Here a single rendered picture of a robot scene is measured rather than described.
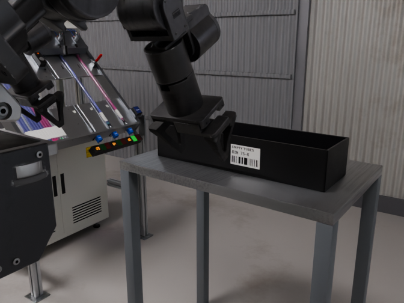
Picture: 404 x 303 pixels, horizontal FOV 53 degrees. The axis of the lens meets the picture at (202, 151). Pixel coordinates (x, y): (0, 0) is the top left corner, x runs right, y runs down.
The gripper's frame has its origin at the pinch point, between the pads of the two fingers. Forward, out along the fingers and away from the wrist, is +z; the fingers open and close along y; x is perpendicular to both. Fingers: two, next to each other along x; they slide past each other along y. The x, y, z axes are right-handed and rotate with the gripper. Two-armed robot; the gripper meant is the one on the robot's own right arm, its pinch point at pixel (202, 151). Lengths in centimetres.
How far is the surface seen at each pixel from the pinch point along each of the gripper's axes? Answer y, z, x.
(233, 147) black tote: 21, 31, -34
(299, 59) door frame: 81, 101, -208
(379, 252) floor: 3, 168, -110
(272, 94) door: 100, 123, -193
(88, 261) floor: 130, 120, -18
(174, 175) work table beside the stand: 34, 32, -20
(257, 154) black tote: 13.3, 31.3, -33.5
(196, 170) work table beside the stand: 31, 35, -26
